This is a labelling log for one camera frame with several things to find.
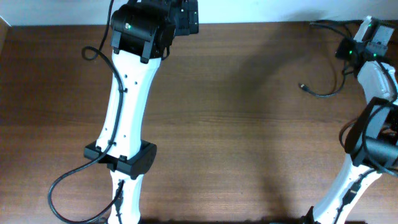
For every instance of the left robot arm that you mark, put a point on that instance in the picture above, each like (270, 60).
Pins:
(142, 33)

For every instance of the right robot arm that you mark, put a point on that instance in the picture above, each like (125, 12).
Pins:
(370, 140)

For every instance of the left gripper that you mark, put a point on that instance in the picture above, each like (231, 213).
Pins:
(189, 20)

